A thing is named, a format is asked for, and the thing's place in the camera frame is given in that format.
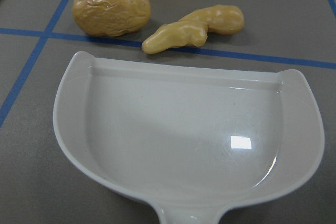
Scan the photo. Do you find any beige plastic dustpan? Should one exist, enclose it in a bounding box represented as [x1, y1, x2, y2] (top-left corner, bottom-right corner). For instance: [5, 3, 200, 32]
[53, 51, 325, 223]

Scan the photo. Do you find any tan toy ginger root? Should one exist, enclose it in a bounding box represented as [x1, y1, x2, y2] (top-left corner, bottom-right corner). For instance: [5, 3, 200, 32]
[142, 5, 245, 54]

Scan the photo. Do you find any brown toy potato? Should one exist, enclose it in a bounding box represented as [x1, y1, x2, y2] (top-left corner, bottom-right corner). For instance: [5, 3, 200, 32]
[72, 0, 151, 37]

